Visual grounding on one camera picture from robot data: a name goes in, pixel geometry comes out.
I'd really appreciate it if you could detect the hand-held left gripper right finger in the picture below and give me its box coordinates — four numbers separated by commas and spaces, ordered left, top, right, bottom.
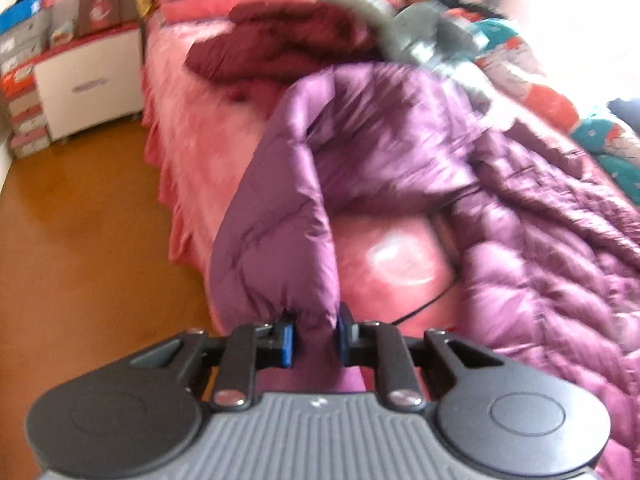
336, 304, 506, 408

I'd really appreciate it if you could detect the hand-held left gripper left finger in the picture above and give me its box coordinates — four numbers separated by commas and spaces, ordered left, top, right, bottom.
132, 321, 296, 411

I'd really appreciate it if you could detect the purple down jacket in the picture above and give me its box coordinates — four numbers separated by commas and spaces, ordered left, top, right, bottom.
210, 62, 640, 480

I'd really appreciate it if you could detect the dark clothes pile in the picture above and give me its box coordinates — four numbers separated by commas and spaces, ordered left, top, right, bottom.
607, 97, 640, 136

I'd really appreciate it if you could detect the bed with pink sheet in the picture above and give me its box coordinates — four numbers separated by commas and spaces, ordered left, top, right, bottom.
140, 20, 640, 396

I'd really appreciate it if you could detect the maroon down jacket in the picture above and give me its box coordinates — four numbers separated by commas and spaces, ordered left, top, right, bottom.
184, 2, 381, 83

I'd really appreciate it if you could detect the light grey down jacket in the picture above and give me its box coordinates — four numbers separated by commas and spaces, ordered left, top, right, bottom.
320, 0, 493, 106

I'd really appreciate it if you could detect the teal orange printed quilt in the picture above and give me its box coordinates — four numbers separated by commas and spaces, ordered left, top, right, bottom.
470, 17, 640, 201

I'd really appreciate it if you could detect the white bedside cabinet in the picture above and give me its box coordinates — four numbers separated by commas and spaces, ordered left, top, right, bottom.
32, 27, 146, 143

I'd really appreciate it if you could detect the stack of shoe boxes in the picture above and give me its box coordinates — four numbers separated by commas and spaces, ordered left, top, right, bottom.
0, 0, 53, 161

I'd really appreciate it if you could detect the brown gift box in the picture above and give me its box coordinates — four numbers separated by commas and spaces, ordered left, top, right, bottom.
77, 0, 126, 36

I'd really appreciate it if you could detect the grey red cardboard box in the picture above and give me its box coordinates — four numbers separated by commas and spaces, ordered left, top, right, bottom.
47, 0, 81, 48

